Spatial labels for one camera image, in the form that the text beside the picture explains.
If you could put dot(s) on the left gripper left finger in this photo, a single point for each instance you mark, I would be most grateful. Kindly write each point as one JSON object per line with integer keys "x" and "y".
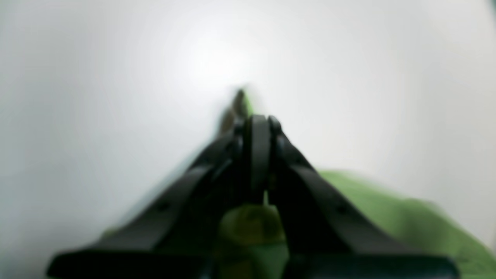
{"x": 174, "y": 236}

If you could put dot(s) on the green t-shirt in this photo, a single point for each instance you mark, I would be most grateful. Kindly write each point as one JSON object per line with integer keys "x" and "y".
{"x": 252, "y": 243}

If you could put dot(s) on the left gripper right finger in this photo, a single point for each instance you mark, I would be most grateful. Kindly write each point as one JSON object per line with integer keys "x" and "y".
{"x": 327, "y": 236}

